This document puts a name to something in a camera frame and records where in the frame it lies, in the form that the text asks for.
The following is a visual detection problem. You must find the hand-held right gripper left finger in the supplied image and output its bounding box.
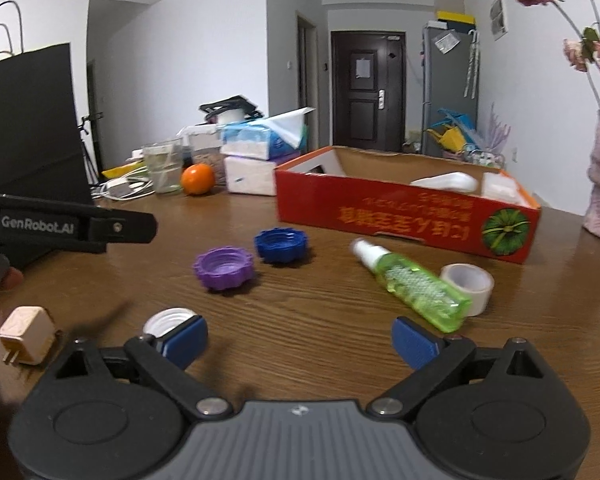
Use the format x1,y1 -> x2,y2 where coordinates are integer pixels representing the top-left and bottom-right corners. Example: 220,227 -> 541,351
55,315 -> 233,420

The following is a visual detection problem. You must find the yellow flat box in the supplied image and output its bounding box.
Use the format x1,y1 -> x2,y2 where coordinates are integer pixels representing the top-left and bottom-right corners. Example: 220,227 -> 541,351
436,10 -> 477,28

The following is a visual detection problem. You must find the dark brown door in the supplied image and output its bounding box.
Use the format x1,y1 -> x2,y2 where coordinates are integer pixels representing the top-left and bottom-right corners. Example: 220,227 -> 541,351
330,30 -> 407,153

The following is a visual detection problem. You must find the black folded stand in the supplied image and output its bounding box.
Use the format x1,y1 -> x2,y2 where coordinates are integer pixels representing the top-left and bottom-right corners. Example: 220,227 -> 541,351
199,95 -> 258,116

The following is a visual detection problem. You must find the clear cotton swab box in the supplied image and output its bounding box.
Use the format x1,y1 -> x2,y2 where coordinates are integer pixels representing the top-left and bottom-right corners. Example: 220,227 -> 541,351
480,170 -> 523,206

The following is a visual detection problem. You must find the yellow packet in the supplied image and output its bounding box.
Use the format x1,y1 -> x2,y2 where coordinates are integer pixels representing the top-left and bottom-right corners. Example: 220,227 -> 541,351
101,162 -> 146,179

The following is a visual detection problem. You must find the white tissue pack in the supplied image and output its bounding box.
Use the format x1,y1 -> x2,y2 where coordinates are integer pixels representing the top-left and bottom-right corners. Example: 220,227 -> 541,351
223,152 -> 301,196

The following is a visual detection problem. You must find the pink charger plug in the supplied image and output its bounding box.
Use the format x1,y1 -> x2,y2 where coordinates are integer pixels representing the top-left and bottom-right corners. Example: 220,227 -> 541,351
0,306 -> 61,367

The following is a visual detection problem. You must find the red cardboard box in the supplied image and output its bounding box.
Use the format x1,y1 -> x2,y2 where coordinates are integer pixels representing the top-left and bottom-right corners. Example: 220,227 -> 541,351
274,146 -> 542,266

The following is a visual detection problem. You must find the white charger with cables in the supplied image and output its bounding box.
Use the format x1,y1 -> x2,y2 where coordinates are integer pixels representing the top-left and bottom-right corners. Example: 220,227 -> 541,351
91,175 -> 156,201

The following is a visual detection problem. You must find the grey refrigerator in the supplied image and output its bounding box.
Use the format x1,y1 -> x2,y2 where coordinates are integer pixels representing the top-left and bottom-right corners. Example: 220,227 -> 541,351
421,25 -> 481,158

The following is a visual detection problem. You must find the metal rolling cart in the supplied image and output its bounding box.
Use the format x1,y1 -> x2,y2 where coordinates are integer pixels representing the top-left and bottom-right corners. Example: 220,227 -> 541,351
462,142 -> 506,168

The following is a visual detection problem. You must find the green spray bottle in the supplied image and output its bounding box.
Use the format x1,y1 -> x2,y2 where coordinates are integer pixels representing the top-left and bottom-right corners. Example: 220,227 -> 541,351
349,238 -> 473,333

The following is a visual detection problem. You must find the glass cup with straw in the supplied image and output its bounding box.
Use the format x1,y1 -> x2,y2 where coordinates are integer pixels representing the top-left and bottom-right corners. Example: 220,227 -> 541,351
141,140 -> 185,195

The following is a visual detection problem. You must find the white plastic cap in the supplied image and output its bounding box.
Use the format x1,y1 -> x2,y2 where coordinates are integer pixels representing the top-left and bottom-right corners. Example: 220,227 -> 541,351
142,308 -> 198,347

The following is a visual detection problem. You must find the blue plastic cap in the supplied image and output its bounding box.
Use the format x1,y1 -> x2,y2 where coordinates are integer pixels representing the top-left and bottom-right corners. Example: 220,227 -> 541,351
254,228 -> 313,264

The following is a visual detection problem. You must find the purple plastic cap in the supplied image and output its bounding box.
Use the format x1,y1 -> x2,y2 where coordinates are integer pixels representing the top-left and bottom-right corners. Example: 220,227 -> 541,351
193,246 -> 255,292

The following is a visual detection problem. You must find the orange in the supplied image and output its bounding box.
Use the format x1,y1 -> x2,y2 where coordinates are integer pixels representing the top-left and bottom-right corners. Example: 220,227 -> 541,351
181,163 -> 216,196

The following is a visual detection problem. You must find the purple feather decoration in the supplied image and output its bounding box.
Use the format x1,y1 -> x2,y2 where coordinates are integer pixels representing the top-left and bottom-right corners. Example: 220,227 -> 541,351
480,102 -> 512,153

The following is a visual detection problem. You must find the white wall panel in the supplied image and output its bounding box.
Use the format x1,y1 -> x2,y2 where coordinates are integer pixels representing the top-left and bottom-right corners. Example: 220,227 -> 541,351
488,0 -> 509,41

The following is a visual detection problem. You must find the yellow bag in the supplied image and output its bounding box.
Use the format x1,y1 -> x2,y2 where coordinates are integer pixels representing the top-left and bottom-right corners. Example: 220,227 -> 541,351
426,127 -> 463,153

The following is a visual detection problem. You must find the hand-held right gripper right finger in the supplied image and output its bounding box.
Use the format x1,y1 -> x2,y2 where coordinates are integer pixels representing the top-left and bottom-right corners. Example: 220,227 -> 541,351
367,316 -> 556,421

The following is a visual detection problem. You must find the white tape roll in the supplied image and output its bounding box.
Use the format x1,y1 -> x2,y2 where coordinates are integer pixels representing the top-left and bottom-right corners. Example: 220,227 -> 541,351
440,263 -> 495,317

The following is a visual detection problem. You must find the blue tissue pack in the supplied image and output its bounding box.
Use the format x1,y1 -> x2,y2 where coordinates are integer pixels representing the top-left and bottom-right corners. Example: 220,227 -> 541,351
220,106 -> 317,161

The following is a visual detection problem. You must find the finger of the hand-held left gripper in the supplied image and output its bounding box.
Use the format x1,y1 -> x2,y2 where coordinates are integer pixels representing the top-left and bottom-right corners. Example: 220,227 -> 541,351
94,206 -> 158,246

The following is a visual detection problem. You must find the black tripod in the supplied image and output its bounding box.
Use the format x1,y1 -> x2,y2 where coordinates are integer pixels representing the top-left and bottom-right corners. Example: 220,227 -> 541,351
77,115 -> 103,186

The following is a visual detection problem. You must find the person's left hand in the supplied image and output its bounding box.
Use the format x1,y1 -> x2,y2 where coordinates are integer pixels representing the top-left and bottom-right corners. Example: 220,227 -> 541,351
0,266 -> 25,396

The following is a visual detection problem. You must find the white folded umbrella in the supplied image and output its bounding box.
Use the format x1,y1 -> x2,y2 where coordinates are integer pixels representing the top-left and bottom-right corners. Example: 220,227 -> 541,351
462,30 -> 481,100

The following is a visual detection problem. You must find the black paper bag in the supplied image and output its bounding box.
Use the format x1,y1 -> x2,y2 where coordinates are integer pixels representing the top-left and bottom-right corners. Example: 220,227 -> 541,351
0,0 -> 97,271

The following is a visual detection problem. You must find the clear food container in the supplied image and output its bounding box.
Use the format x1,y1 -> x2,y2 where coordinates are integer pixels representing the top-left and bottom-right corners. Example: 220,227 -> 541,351
182,125 -> 226,186

